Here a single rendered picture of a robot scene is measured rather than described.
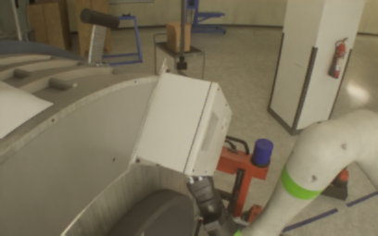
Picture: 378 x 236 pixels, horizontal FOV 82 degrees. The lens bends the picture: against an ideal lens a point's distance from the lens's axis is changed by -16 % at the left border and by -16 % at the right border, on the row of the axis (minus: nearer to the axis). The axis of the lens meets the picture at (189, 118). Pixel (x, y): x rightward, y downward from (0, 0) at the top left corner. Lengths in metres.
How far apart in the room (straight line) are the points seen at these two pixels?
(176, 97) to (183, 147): 0.10
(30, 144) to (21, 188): 0.05
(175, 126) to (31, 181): 0.28
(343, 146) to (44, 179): 0.53
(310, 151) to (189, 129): 0.25
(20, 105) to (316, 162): 0.51
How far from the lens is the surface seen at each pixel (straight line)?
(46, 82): 0.46
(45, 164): 0.34
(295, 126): 3.70
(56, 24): 6.83
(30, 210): 0.36
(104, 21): 0.57
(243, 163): 1.61
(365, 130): 0.64
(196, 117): 0.48
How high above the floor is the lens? 2.01
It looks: 32 degrees down
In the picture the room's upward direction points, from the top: 3 degrees clockwise
